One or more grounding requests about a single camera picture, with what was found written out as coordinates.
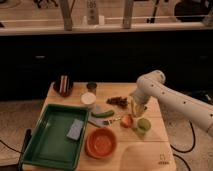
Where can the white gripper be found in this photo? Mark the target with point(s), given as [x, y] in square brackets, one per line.
[141, 99]

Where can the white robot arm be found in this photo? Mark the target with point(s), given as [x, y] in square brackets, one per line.
[152, 85]

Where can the red bowl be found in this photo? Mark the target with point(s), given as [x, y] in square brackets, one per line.
[101, 143]

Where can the dark bowl with sticks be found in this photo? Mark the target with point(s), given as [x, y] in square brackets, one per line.
[63, 86]

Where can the orange tomato toy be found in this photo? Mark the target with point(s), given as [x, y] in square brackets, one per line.
[126, 121]

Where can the green cup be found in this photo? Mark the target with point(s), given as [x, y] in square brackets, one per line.
[143, 125]

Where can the green pepper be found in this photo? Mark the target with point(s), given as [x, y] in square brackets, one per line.
[103, 114]

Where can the metal fork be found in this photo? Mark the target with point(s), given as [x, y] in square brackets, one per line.
[111, 121]

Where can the grey cloth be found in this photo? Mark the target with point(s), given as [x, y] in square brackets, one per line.
[94, 120]

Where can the small dark cup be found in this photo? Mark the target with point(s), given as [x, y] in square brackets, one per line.
[91, 87]

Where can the white round container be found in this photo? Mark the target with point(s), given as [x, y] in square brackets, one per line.
[88, 99]

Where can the blue sponge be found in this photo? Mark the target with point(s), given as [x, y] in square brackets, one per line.
[75, 129]

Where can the green plastic tray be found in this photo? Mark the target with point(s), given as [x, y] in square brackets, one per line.
[49, 145]

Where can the white remote control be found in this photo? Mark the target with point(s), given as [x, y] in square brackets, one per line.
[92, 12]

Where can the wooden frame post right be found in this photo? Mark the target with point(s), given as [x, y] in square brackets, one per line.
[127, 14]

